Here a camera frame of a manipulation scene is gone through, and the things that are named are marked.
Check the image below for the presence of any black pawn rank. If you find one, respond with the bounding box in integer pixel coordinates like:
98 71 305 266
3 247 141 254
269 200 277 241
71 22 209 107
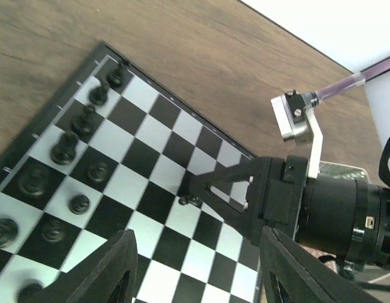
87 162 109 184
68 194 90 215

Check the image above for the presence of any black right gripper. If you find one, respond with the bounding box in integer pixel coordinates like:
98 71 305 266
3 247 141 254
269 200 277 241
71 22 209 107
188 156 308 246

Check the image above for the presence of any black chess piece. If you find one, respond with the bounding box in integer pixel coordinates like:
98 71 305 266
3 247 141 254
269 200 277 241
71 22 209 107
71 104 95 135
50 131 79 165

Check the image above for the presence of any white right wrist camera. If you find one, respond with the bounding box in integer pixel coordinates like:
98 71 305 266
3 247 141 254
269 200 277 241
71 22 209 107
271 90 323 179

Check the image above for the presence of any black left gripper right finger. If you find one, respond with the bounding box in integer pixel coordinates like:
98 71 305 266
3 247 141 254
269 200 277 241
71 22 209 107
260 227 379 302

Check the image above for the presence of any black chess piece board corner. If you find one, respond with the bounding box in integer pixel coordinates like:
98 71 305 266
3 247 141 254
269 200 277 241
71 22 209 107
106 61 125 88

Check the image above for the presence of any black chess piece edge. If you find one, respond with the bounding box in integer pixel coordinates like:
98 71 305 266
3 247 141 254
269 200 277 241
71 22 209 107
88 80 110 106

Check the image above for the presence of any black chess piece pawn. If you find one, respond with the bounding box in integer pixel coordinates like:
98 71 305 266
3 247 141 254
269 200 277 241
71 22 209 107
178 196 203 208

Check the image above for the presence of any black and white chessboard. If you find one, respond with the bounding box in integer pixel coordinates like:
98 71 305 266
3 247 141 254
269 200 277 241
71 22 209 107
0 43 259 302

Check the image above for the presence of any pink rimmed metal tray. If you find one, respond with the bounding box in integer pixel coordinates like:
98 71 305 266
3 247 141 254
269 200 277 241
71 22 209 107
319 161 371 183

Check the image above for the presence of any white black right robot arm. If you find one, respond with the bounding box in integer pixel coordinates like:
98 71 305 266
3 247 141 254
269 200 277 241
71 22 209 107
189 137 390 270

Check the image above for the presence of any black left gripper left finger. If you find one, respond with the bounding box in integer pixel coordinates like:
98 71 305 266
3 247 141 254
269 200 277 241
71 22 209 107
23 230 138 302

